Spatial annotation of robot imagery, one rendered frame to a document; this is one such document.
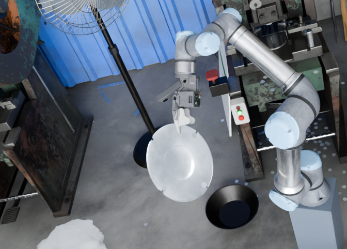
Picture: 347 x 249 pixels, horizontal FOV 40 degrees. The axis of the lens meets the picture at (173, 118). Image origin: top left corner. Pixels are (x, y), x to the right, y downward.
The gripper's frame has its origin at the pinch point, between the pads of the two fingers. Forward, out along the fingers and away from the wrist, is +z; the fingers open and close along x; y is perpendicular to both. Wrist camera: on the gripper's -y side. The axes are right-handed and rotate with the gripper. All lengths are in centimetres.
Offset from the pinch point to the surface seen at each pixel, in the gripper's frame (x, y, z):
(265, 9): 67, 11, -57
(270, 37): 82, 10, -45
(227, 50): 83, -14, -40
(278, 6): 72, 16, -59
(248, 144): 97, -5, 10
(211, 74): 66, -15, -26
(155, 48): 181, -113, -59
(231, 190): 104, -17, 37
